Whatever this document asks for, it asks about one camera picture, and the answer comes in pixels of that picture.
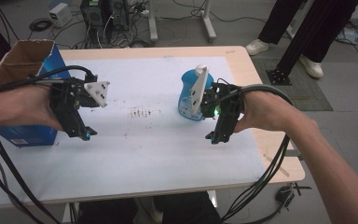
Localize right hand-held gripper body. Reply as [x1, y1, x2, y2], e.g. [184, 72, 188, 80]
[189, 65, 246, 121]

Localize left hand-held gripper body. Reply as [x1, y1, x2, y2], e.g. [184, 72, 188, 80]
[48, 74, 111, 110]

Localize blue bottle with white cap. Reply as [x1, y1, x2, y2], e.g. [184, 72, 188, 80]
[177, 63, 215, 122]

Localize blue cardboard box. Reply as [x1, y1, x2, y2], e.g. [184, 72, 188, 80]
[0, 39, 73, 147]

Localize person's right hand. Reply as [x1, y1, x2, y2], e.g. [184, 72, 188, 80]
[232, 89, 304, 134]

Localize person's left hand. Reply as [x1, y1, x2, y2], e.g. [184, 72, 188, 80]
[0, 83, 64, 132]

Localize white table mat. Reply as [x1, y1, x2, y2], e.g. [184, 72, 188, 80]
[0, 55, 267, 202]

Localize white desk leg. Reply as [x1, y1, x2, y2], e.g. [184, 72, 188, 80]
[200, 0, 218, 44]
[146, 0, 158, 42]

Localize white power supply box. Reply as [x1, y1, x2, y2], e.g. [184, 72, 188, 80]
[48, 2, 73, 28]

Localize black computer tower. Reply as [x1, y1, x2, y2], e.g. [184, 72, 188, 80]
[79, 0, 129, 42]

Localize grey floor mat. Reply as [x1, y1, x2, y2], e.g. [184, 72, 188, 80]
[252, 57, 335, 113]

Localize black connector plug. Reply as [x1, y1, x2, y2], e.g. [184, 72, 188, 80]
[275, 182, 312, 209]

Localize person's own legs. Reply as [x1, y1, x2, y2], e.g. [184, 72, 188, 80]
[76, 190, 223, 224]

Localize black metal stand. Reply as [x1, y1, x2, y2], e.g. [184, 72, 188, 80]
[266, 0, 339, 87]

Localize left gripper black cable bundle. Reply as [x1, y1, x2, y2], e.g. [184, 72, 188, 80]
[0, 64, 98, 224]

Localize right gripper grey cable bundle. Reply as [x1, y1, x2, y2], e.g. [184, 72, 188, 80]
[221, 83, 294, 224]

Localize coiled black cable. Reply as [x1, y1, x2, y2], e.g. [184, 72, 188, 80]
[28, 17, 54, 33]

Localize tangle of floor cables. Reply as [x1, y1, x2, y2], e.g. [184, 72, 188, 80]
[51, 0, 152, 49]

